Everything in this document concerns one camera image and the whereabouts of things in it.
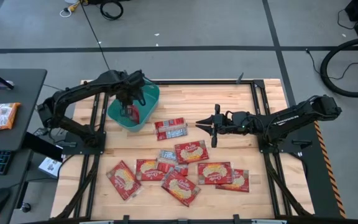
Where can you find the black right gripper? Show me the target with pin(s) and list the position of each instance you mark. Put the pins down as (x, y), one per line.
(222, 121)

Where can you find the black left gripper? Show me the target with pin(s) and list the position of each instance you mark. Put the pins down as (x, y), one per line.
(129, 88)

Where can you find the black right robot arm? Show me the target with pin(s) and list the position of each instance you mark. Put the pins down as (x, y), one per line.
(291, 119)

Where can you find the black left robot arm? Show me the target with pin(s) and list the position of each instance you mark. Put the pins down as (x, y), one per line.
(79, 88)

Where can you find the teal plastic basket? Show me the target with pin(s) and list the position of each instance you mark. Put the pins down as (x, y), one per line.
(149, 102)

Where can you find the black control box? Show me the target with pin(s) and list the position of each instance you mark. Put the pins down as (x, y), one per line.
(42, 146)

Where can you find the white cardboard box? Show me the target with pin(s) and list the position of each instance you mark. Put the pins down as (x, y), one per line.
(50, 167)

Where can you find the black desk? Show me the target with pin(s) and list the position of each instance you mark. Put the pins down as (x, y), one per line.
(20, 102)
(17, 183)

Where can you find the black platform with hazard stripe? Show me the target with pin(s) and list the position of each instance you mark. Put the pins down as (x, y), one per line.
(319, 174)

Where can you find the orange snack bag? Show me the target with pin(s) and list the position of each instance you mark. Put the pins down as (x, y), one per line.
(2, 116)

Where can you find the black caster wheel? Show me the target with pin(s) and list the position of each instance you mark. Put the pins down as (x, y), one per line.
(25, 207)

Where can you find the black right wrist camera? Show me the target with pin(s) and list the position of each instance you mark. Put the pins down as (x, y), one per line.
(239, 118)

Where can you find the grey frame clip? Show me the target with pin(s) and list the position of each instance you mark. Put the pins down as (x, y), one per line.
(240, 78)

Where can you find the black frame bracket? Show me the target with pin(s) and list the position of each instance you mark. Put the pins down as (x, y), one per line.
(236, 219)
(125, 219)

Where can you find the silver mounting rail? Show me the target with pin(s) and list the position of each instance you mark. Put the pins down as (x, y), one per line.
(269, 221)
(96, 222)

